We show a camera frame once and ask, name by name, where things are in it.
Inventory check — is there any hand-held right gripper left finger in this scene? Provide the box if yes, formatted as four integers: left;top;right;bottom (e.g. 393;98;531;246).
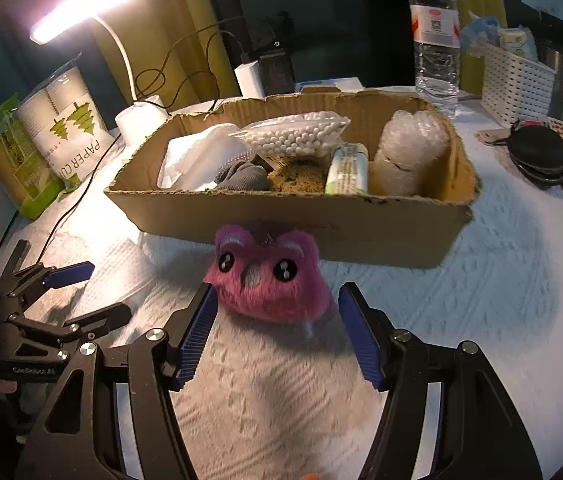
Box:
14;282;220;480

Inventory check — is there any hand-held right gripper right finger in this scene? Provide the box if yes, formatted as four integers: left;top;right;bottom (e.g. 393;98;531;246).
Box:
339;282;542;480

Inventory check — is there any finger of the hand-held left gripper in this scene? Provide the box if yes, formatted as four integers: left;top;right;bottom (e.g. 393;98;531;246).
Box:
0;240;96;307
6;302;133;347

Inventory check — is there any pink plush toy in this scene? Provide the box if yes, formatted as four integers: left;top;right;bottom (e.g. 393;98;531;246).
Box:
204;224;333;322

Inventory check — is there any cardboard box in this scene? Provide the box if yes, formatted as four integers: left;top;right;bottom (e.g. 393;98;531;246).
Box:
104;87;479;270

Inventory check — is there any white cloth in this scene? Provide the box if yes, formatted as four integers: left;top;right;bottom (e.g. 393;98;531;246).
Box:
156;123;247;192

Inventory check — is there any grey sock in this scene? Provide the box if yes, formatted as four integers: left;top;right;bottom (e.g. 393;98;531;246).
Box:
214;157;268;192

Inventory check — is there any green white tissue pack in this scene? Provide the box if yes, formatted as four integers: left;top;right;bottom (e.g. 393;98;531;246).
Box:
324;142;369;195

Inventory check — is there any brown scrubber sponge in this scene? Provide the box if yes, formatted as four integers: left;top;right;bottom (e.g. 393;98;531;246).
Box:
266;155;335;193

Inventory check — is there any clear bubble wrap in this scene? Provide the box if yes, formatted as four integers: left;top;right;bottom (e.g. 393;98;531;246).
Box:
372;109;449;197

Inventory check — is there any bag of white foam beads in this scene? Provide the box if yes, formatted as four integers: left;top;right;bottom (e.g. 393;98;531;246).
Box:
228;112;351;158

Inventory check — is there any green packet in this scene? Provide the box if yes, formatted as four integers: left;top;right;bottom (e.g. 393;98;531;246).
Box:
0;92;67;221

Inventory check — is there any white textured tablecloth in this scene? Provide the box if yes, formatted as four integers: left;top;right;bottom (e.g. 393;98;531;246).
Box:
0;85;563;480

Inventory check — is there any pack of paper cups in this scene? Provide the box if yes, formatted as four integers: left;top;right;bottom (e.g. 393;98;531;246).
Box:
16;60;117;186

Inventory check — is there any brown leather tag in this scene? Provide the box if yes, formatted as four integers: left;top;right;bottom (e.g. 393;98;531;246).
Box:
476;129;512;146

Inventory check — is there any white blue flat box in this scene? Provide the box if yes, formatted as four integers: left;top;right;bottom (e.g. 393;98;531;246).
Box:
296;77;362;93

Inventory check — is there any black round pouch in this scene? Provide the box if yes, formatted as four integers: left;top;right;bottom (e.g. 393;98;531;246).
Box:
506;124;563;188

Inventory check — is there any white charger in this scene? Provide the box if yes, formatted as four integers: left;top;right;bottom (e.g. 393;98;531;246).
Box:
234;60;266;100

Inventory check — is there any black power adapter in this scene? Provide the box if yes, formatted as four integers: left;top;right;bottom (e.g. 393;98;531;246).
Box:
260;42;295;96

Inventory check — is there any clear water bottle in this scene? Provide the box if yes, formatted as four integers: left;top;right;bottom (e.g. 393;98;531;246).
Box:
408;0;462;120

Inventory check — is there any white slatted basket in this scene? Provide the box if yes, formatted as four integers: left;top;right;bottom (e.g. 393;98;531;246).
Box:
480;42;557;128

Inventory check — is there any blue plastic bag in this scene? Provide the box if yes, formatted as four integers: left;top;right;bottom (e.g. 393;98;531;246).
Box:
459;12;499;56

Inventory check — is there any dark glass window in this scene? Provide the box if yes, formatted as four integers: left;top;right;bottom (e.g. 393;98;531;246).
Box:
226;0;417;91

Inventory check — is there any black lamp cable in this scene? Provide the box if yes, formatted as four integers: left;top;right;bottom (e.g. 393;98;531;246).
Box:
0;180;97;306

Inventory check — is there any black charger cable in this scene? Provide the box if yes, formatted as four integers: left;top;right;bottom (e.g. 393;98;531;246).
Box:
132;30;247;106

